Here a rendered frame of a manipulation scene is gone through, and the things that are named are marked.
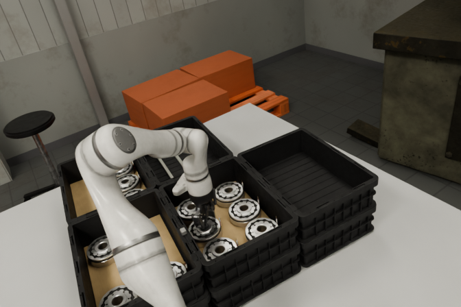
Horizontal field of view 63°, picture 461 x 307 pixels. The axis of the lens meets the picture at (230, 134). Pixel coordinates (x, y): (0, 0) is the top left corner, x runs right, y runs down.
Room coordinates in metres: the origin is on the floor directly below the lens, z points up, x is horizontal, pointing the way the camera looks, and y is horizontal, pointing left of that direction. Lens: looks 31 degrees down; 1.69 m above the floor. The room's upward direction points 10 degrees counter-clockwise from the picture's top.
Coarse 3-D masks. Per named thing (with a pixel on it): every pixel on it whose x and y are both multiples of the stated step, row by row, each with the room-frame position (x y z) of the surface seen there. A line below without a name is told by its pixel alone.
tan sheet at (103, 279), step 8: (160, 216) 0.98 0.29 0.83; (160, 224) 0.94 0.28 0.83; (160, 232) 0.90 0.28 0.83; (168, 232) 0.89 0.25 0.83; (168, 240) 0.86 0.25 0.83; (168, 248) 0.83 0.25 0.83; (176, 248) 0.82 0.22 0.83; (168, 256) 0.79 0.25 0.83; (176, 256) 0.79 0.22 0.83; (88, 264) 0.82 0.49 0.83; (112, 264) 0.80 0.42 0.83; (184, 264) 0.76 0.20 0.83; (96, 272) 0.78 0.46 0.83; (104, 272) 0.77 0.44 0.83; (112, 272) 0.77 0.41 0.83; (96, 280) 0.75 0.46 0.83; (104, 280) 0.74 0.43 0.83; (112, 280) 0.74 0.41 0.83; (120, 280) 0.74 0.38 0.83; (96, 288) 0.72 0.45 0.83; (104, 288) 0.72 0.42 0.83; (96, 296) 0.69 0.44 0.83; (96, 304) 0.67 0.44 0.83
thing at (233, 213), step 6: (234, 204) 0.94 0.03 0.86; (252, 204) 0.92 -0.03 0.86; (258, 204) 0.92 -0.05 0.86; (228, 210) 0.91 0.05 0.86; (234, 210) 0.91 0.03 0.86; (252, 210) 0.90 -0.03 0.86; (258, 210) 0.89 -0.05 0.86; (234, 216) 0.89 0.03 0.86; (240, 216) 0.88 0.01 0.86; (246, 216) 0.88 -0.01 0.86; (252, 216) 0.87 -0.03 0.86
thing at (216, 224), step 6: (192, 222) 0.89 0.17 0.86; (210, 222) 0.88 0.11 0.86; (216, 222) 0.87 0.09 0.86; (192, 228) 0.86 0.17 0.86; (216, 228) 0.85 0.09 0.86; (192, 234) 0.83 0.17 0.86; (198, 234) 0.83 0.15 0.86; (204, 234) 0.83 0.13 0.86; (210, 234) 0.82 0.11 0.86; (216, 234) 0.82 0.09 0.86; (198, 240) 0.81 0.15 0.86; (204, 240) 0.81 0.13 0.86
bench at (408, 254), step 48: (240, 144) 1.55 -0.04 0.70; (48, 192) 1.42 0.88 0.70; (384, 192) 1.05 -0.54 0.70; (0, 240) 1.14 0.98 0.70; (48, 240) 1.10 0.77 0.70; (384, 240) 0.83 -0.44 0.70; (432, 240) 0.80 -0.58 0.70; (0, 288) 0.90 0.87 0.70; (48, 288) 0.86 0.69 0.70; (288, 288) 0.71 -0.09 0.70; (336, 288) 0.68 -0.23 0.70; (384, 288) 0.66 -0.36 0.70; (432, 288) 0.63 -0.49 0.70
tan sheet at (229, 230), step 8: (176, 208) 1.00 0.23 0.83; (216, 208) 0.97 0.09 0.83; (224, 208) 0.96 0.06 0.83; (216, 216) 0.93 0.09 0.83; (224, 216) 0.93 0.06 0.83; (264, 216) 0.90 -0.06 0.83; (224, 224) 0.89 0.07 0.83; (232, 224) 0.88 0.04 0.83; (224, 232) 0.85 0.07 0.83; (232, 232) 0.85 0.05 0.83; (240, 232) 0.84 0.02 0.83; (240, 240) 0.81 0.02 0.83; (200, 248) 0.80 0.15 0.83
